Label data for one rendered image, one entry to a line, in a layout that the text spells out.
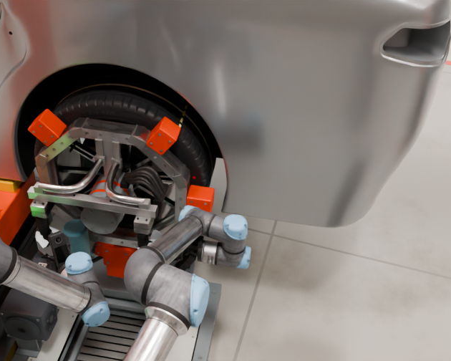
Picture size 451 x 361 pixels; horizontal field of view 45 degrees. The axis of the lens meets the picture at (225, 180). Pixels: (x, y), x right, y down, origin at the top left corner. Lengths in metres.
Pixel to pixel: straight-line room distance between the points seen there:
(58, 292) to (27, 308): 0.81
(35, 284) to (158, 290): 0.30
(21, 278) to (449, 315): 2.17
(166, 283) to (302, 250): 1.75
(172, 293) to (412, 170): 2.68
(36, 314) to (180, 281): 1.01
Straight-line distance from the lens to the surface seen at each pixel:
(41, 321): 2.27
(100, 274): 2.56
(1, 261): 1.34
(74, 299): 1.50
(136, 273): 1.37
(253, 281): 2.83
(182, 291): 1.33
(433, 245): 3.30
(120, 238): 2.16
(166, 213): 2.15
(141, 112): 1.86
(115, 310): 2.56
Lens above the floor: 2.17
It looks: 40 degrees down
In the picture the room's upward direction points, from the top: 5 degrees clockwise
